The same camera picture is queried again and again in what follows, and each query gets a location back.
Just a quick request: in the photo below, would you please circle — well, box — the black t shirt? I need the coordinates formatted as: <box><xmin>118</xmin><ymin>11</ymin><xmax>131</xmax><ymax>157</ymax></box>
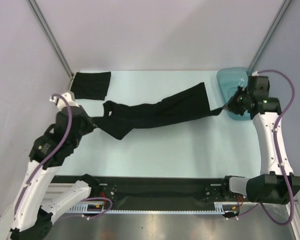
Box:
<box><xmin>70</xmin><ymin>71</ymin><xmax>112</xmax><ymax>101</ymax></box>
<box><xmin>92</xmin><ymin>82</ymin><xmax>223</xmax><ymax>140</ymax></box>

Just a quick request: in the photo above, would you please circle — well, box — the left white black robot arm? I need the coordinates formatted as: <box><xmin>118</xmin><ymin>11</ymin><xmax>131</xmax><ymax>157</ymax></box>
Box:
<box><xmin>0</xmin><ymin>105</ymin><xmax>100</xmax><ymax>240</ymax></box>

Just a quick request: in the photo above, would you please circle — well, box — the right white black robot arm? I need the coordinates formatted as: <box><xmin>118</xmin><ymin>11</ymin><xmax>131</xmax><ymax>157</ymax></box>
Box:
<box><xmin>220</xmin><ymin>75</ymin><xmax>300</xmax><ymax>205</ymax></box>

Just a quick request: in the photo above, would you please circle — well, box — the teal transparent plastic bin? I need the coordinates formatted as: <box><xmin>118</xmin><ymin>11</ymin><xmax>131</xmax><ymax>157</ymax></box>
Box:
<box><xmin>216</xmin><ymin>66</ymin><xmax>253</xmax><ymax>122</ymax></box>

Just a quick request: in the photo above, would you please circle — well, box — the folded black t shirt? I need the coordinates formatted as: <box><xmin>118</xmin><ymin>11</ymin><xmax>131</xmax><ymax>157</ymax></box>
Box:
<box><xmin>70</xmin><ymin>71</ymin><xmax>112</xmax><ymax>101</ymax></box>

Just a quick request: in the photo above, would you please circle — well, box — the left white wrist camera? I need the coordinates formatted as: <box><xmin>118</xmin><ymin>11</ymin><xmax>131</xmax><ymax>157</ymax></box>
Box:
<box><xmin>49</xmin><ymin>91</ymin><xmax>79</xmax><ymax>111</ymax></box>

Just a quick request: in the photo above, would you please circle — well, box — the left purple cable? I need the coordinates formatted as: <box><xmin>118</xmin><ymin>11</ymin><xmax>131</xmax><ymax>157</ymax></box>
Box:
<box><xmin>12</xmin><ymin>92</ymin><xmax>113</xmax><ymax>221</ymax></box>

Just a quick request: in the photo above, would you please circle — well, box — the purple cable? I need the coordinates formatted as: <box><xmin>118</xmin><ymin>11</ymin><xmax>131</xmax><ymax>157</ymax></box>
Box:
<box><xmin>224</xmin><ymin>69</ymin><xmax>297</xmax><ymax>226</ymax></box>
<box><xmin>12</xmin><ymin>92</ymin><xmax>113</xmax><ymax>221</ymax></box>

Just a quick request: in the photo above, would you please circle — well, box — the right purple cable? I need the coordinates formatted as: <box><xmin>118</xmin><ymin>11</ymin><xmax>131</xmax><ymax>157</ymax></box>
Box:
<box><xmin>224</xmin><ymin>69</ymin><xmax>297</xmax><ymax>226</ymax></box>

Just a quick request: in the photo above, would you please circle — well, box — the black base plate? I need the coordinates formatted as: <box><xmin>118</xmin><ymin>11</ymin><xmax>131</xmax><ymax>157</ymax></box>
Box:
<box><xmin>49</xmin><ymin>176</ymin><xmax>282</xmax><ymax>211</ymax></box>

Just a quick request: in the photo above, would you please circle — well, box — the white slotted cable duct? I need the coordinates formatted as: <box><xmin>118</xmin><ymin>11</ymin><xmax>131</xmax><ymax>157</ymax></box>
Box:
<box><xmin>66</xmin><ymin>203</ymin><xmax>104</xmax><ymax>214</ymax></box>

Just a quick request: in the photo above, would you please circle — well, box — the aluminium frame rail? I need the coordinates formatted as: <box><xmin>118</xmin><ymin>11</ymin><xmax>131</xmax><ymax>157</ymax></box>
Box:
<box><xmin>39</xmin><ymin>182</ymin><xmax>300</xmax><ymax>205</ymax></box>

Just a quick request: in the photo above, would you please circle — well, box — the right aluminium corner post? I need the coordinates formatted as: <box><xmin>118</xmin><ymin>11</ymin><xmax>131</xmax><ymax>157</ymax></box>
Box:
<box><xmin>248</xmin><ymin>0</ymin><xmax>293</xmax><ymax>70</ymax></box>

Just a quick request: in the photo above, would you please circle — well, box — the aluminium corner post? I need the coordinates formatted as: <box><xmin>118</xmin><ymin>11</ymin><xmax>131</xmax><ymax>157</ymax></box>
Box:
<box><xmin>26</xmin><ymin>0</ymin><xmax>74</xmax><ymax>79</ymax></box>
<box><xmin>248</xmin><ymin>0</ymin><xmax>293</xmax><ymax>70</ymax></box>

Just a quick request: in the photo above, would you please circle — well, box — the left aluminium corner post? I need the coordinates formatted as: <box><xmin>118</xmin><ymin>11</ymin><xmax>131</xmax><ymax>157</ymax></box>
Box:
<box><xmin>26</xmin><ymin>0</ymin><xmax>74</xmax><ymax>79</ymax></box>

